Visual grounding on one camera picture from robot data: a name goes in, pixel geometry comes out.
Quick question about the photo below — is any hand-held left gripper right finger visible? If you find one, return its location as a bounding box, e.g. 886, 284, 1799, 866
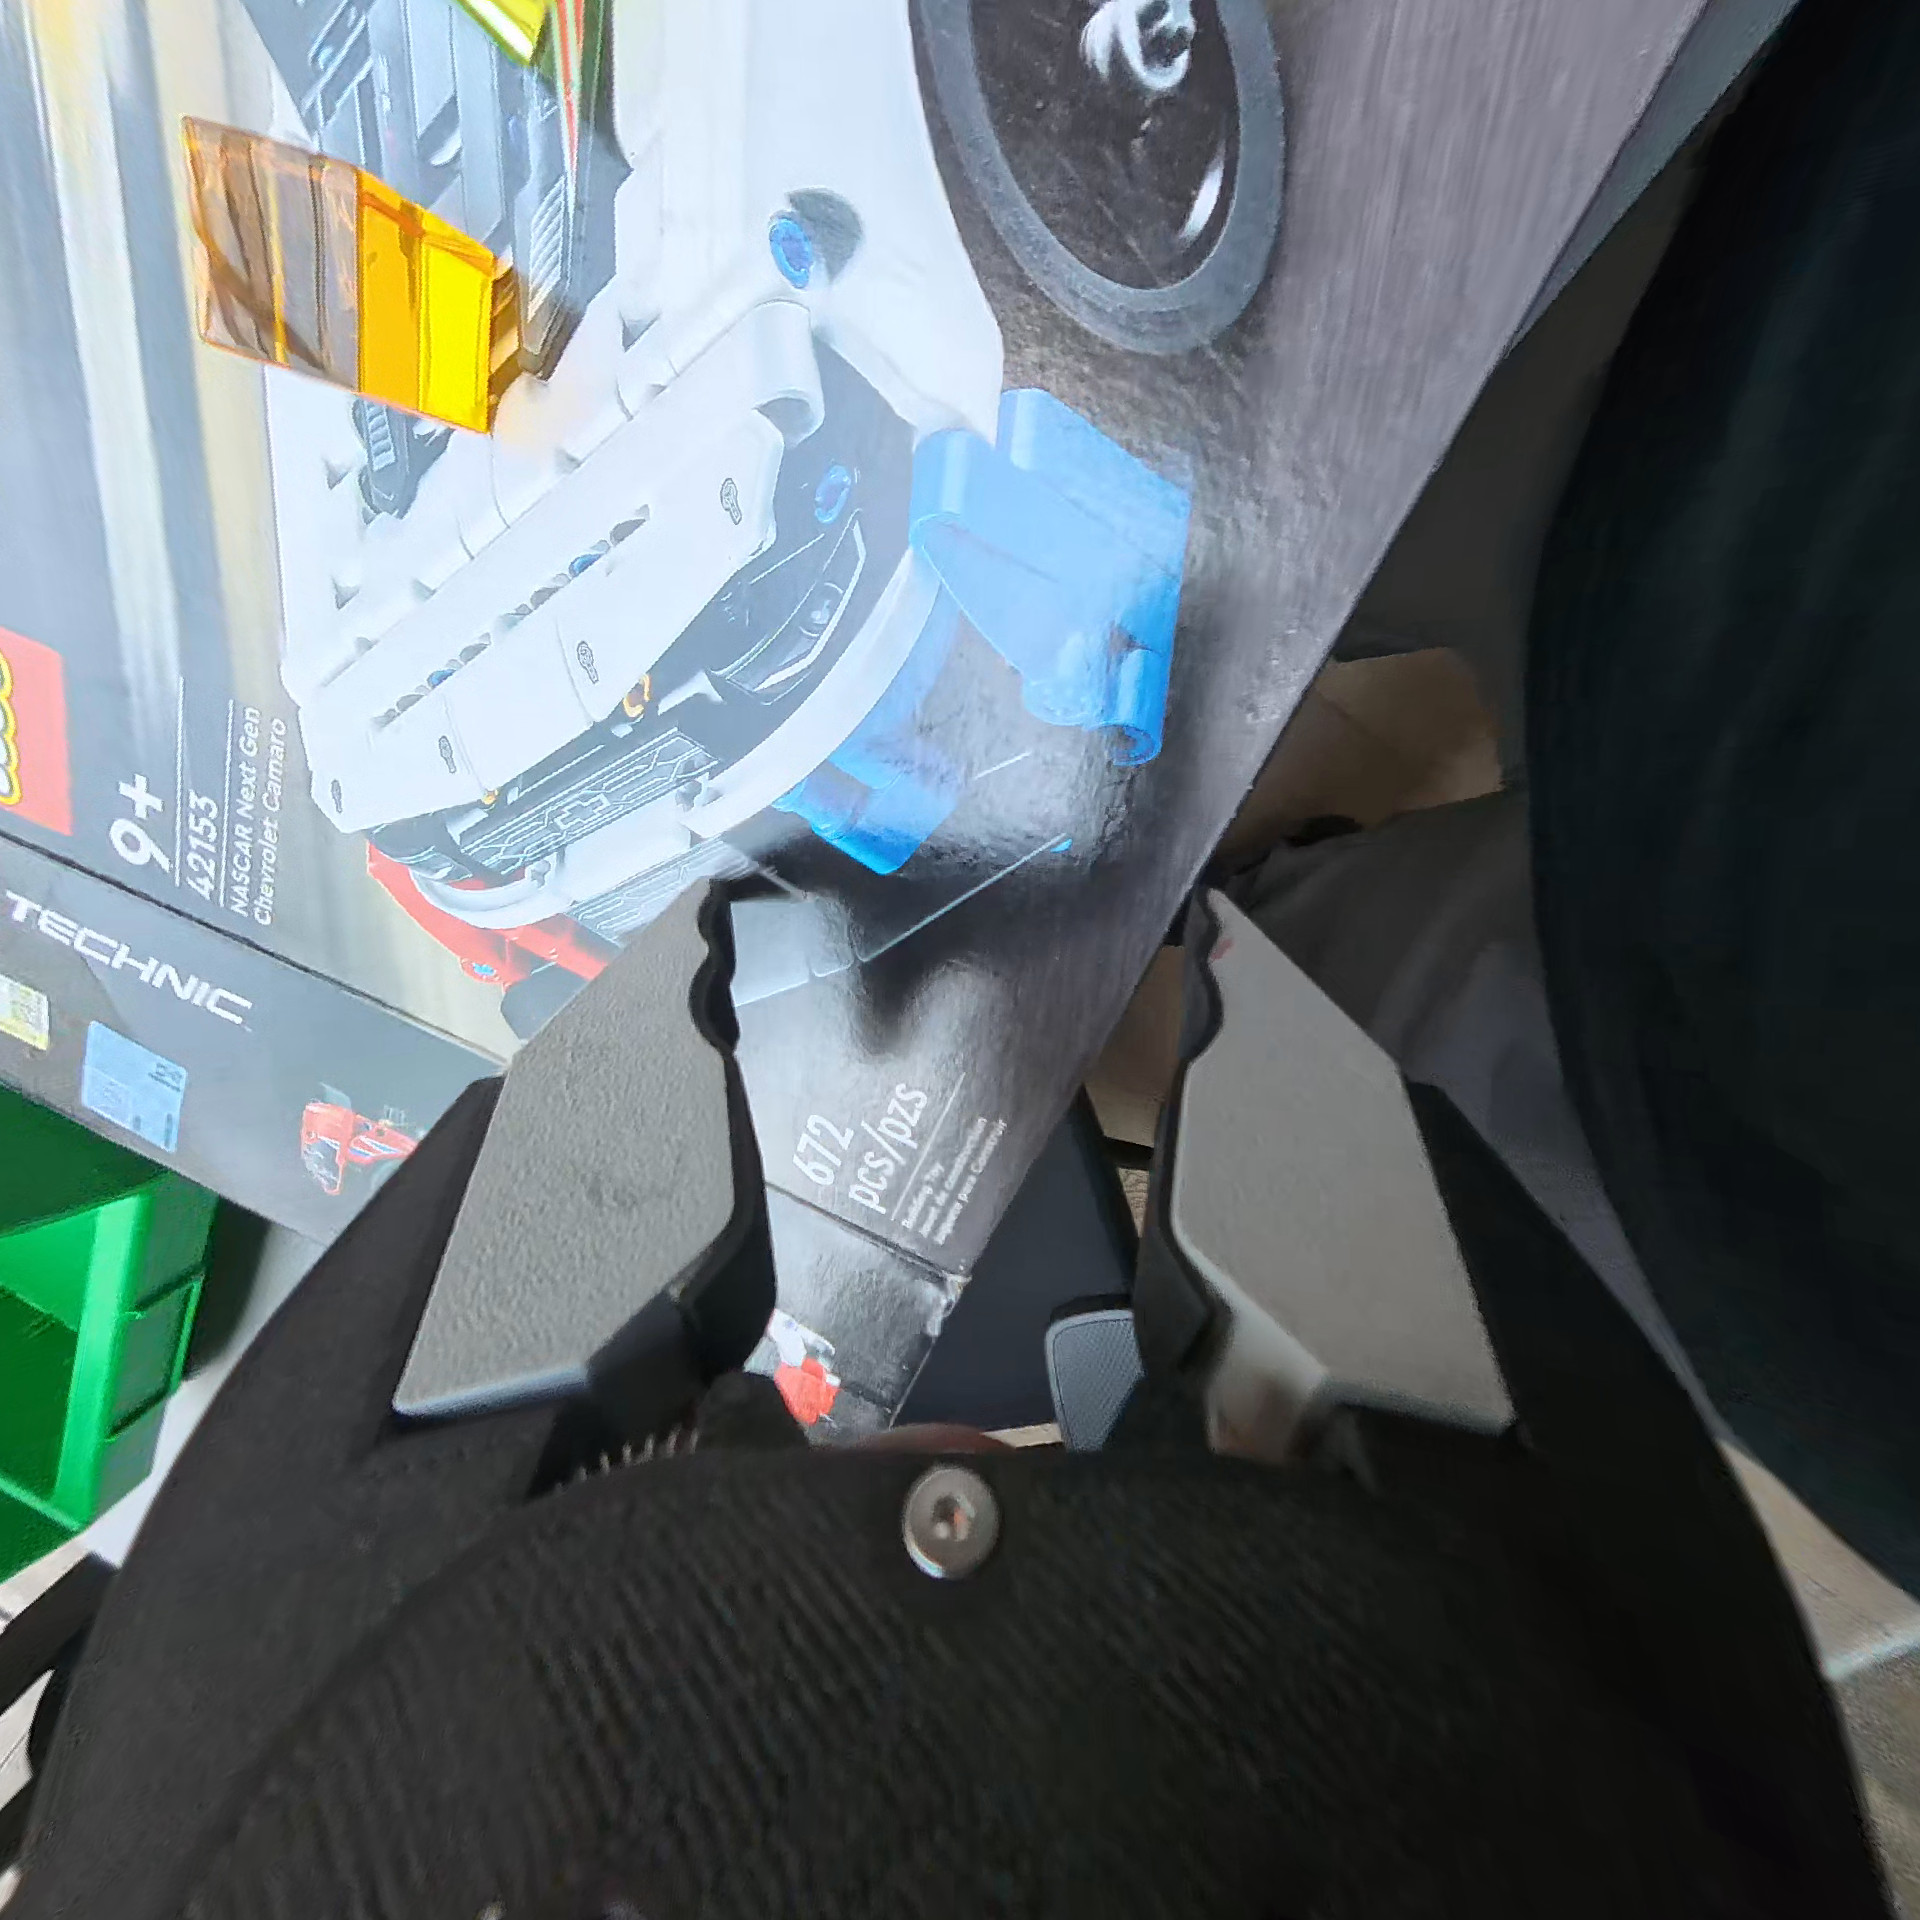
1130, 890, 1518, 1455

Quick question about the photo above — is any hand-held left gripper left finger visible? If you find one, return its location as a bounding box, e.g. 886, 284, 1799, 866
392, 883, 780, 1419

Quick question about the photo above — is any orange transparent cube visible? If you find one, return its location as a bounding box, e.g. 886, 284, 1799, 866
180, 115, 521, 440

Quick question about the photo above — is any black flat object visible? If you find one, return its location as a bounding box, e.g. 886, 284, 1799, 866
953, 1113, 1145, 1455

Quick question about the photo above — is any brown cardboard piece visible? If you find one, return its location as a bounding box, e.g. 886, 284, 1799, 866
1317, 649, 1504, 847

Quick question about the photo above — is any green plastic bin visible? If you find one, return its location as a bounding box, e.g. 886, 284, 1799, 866
0, 1084, 214, 1580

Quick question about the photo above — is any person's dark clothing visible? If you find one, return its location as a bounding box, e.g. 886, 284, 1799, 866
1511, 0, 1920, 1600

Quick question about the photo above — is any toy car set box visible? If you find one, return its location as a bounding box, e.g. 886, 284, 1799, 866
0, 0, 1759, 1434

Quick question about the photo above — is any green transparent cube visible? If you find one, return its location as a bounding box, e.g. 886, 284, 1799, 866
447, 0, 620, 64

